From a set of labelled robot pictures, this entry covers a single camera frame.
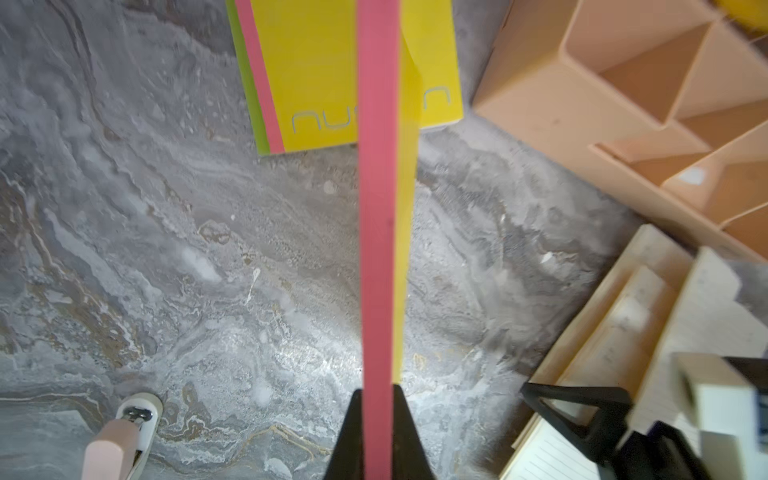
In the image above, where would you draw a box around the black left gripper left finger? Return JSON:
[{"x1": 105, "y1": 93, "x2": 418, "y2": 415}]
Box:
[{"x1": 324, "y1": 389, "x2": 363, "y2": 480}]

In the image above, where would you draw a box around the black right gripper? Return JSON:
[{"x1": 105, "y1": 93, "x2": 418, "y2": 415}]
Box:
[{"x1": 521, "y1": 382, "x2": 711, "y2": 480}]

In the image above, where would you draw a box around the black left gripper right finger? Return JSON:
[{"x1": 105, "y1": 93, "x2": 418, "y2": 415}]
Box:
[{"x1": 392, "y1": 385, "x2": 435, "y2": 480}]

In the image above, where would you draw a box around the cream lined notebook with holes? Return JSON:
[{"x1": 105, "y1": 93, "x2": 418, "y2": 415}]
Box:
[{"x1": 503, "y1": 248, "x2": 767, "y2": 480}]

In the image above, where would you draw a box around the yellow notebook pink spine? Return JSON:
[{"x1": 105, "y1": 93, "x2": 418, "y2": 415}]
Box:
[
  {"x1": 356, "y1": 1, "x2": 421, "y2": 479},
  {"x1": 236, "y1": 1, "x2": 464, "y2": 155}
]

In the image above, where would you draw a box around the purple notebook green spine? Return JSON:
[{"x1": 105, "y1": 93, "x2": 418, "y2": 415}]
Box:
[{"x1": 225, "y1": 0, "x2": 271, "y2": 156}]

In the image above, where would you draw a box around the clear tape roll on table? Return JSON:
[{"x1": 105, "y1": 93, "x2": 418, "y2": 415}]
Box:
[{"x1": 81, "y1": 392, "x2": 163, "y2": 480}]

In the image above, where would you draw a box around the peach plastic desk organizer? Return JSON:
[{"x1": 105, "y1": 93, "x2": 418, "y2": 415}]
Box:
[{"x1": 472, "y1": 1, "x2": 767, "y2": 262}]

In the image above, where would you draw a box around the yellow plastic watering can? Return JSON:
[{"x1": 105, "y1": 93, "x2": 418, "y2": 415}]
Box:
[{"x1": 714, "y1": 0, "x2": 768, "y2": 33}]

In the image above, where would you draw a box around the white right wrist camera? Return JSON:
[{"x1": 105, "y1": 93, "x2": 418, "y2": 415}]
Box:
[{"x1": 672, "y1": 353, "x2": 767, "y2": 479}]

